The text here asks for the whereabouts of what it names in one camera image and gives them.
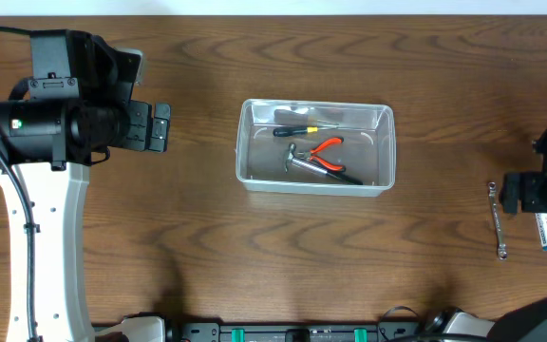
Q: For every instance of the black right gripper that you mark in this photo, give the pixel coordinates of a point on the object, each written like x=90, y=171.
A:
x=533, y=198

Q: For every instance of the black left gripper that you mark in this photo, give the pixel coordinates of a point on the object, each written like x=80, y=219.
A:
x=140, y=125

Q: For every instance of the silver ring wrench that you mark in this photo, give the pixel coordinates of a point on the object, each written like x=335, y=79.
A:
x=501, y=246

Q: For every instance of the black yellow screwdriver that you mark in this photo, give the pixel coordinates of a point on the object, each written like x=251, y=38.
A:
x=297, y=130

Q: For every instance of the clear plastic container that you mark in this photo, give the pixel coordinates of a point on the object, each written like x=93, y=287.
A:
x=368, y=150

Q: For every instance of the small steel hammer black grip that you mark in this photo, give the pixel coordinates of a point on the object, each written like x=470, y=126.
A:
x=292, y=160

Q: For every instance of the red handled pliers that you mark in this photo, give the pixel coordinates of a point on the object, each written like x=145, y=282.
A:
x=319, y=154

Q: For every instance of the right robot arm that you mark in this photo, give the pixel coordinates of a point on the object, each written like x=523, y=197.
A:
x=528, y=323

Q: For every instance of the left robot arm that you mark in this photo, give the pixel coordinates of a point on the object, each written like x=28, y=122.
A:
x=67, y=116

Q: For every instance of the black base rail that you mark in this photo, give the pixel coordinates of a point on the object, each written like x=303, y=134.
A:
x=213, y=332

